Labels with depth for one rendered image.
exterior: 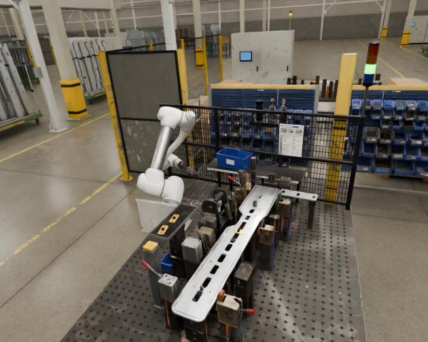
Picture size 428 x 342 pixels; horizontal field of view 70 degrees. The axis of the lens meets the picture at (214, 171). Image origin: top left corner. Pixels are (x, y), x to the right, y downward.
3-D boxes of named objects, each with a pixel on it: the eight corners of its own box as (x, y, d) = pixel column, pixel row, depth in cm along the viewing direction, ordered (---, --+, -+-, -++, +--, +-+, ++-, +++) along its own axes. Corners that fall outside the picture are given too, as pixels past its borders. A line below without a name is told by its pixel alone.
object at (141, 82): (200, 185, 475) (188, 47, 388) (196, 189, 463) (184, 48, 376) (126, 176, 516) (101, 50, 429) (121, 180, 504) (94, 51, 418)
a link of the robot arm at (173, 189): (183, 202, 254) (188, 177, 261) (161, 197, 250) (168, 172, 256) (179, 204, 269) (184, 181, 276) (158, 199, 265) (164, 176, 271)
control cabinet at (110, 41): (77, 86, 1402) (63, 28, 1296) (85, 84, 1447) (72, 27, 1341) (121, 87, 1326) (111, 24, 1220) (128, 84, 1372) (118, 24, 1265)
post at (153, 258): (162, 310, 186) (152, 254, 166) (152, 306, 189) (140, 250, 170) (168, 300, 192) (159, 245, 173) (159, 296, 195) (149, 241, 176)
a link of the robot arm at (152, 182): (161, 197, 252) (134, 191, 246) (159, 196, 267) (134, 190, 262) (185, 109, 258) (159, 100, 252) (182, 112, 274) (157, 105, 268)
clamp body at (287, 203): (288, 244, 234) (291, 205, 219) (273, 240, 239) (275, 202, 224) (291, 237, 242) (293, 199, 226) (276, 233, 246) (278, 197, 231)
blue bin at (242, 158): (244, 172, 276) (244, 159, 270) (217, 165, 292) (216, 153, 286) (253, 165, 288) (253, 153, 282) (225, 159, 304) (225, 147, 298)
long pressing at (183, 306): (206, 326, 141) (206, 324, 141) (166, 311, 151) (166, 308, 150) (281, 189, 252) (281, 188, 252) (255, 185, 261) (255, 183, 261)
